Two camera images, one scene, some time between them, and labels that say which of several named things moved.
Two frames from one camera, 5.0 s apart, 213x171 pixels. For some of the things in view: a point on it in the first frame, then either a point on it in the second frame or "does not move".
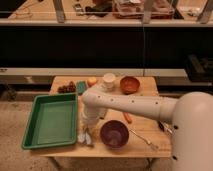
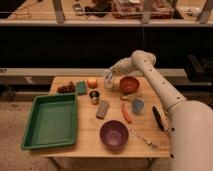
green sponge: (81, 87) does not move
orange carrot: (128, 117) does not move
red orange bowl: (129, 85) does not move
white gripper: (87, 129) → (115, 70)
